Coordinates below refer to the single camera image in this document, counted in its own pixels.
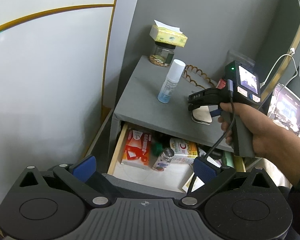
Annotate glass jar dark lid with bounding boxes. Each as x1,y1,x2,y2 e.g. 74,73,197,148
149,41,176,67

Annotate clear bag red snacks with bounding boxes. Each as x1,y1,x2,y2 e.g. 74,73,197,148
225,49,255,67

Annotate small clear pill bottle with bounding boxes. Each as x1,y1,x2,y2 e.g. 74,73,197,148
152,147,174,171

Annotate grey nightstand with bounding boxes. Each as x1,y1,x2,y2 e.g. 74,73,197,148
107,0,291,156

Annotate wooden drawer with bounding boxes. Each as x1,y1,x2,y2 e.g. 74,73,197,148
107,123,247,194

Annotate beige manicure case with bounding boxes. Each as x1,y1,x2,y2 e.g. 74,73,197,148
191,106,212,125

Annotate brown wavy headband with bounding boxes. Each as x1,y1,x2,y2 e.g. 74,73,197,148
183,64,216,89

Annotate yellow tissue pack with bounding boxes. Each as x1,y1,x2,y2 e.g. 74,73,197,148
149,20,187,48

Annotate white blue spray bottle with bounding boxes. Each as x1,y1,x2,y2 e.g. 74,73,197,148
157,59,186,103

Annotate white yellow vitamin box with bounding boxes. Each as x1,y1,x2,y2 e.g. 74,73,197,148
170,138,198,165

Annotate person right hand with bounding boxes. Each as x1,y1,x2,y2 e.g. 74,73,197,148
220,103,300,186

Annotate dark printed book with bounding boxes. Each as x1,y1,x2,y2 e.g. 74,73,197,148
267,83,300,135

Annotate dark green bottle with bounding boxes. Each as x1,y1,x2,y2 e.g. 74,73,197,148
151,141,164,157

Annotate red orange medicine box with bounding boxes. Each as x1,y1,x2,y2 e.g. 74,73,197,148
121,129,152,170

